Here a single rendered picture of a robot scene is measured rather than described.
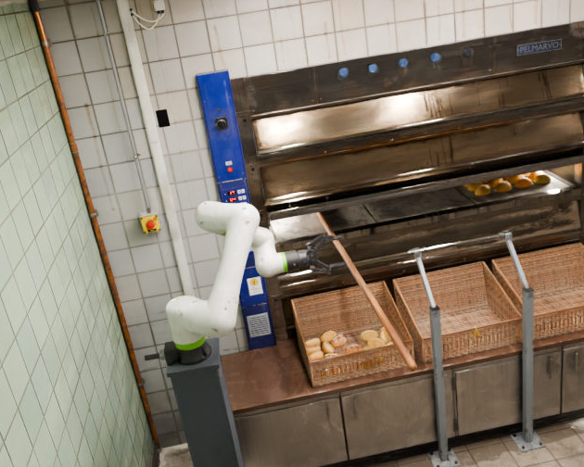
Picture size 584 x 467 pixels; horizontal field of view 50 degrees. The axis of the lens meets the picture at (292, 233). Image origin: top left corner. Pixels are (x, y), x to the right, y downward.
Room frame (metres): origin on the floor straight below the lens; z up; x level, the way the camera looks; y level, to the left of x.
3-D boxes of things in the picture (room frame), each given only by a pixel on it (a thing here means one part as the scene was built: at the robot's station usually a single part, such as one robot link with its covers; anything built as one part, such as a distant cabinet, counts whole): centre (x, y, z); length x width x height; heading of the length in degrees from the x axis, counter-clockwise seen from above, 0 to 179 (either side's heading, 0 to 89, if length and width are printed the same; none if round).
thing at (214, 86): (4.11, 0.35, 1.07); 1.93 x 0.16 x 2.15; 5
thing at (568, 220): (3.27, -0.78, 1.02); 1.79 x 0.11 x 0.19; 95
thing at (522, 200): (3.30, -0.78, 1.16); 1.80 x 0.06 x 0.04; 95
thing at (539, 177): (3.76, -1.32, 1.21); 0.61 x 0.48 x 0.06; 5
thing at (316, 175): (3.27, -0.78, 1.54); 1.79 x 0.11 x 0.19; 95
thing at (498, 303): (3.01, -0.82, 0.72); 0.56 x 0.49 x 0.28; 96
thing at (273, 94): (3.30, -0.78, 1.99); 1.80 x 0.08 x 0.21; 95
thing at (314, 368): (2.96, -0.23, 0.72); 0.56 x 0.49 x 0.28; 96
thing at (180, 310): (2.18, 0.45, 1.36); 0.16 x 0.13 x 0.19; 59
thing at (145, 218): (3.10, 0.71, 1.46); 0.10 x 0.07 x 0.10; 95
